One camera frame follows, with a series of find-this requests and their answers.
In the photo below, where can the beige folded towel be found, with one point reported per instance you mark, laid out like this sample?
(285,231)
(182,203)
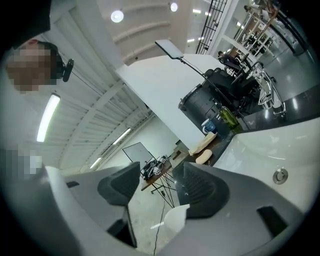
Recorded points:
(203,143)

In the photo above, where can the black metal grid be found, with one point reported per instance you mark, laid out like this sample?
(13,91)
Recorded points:
(211,25)

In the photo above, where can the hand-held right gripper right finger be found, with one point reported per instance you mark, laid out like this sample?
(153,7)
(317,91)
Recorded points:
(237,225)

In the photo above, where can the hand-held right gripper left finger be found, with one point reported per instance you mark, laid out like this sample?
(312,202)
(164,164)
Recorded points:
(100,220)

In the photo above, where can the white sink basin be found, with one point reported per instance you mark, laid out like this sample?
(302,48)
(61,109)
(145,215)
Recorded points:
(262,150)

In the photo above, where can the blue mug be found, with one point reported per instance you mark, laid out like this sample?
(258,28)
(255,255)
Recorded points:
(209,126)

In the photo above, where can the black head-worn camera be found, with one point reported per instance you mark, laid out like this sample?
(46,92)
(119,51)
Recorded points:
(67,70)

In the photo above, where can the green glass bottle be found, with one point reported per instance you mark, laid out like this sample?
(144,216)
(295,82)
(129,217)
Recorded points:
(228,118)

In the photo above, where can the white upright panel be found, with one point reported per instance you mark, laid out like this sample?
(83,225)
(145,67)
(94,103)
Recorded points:
(162,95)

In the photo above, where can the round ceiling lamp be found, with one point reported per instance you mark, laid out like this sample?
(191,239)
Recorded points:
(174,6)
(117,16)

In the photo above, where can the person's light shirt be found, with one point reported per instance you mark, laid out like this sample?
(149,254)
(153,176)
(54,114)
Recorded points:
(17,120)

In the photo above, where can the spare hand-held gripper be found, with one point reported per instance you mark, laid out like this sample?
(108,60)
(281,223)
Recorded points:
(163,159)
(157,171)

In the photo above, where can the black equipment unit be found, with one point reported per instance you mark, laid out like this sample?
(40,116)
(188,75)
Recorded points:
(197,102)

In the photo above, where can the long ceiling tube lamp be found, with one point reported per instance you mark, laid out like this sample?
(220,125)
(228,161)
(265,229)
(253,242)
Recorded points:
(122,136)
(48,117)
(95,162)

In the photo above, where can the grey board on rolling stand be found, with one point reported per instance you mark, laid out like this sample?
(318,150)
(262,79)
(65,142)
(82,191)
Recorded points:
(137,153)

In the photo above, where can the light panel on black tripod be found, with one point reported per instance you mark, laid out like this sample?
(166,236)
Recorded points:
(170,49)

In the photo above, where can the black office chair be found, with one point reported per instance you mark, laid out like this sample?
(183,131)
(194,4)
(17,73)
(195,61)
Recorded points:
(225,80)

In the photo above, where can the metal sink drain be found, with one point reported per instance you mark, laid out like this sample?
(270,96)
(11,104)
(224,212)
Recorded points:
(280,176)

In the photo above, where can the beige soap bar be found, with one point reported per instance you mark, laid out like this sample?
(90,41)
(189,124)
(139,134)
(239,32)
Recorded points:
(203,156)

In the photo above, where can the person's face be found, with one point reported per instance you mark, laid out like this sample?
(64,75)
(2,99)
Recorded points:
(30,67)

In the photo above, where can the chrome faucet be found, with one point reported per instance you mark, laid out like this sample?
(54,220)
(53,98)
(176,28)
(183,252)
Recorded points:
(268,100)

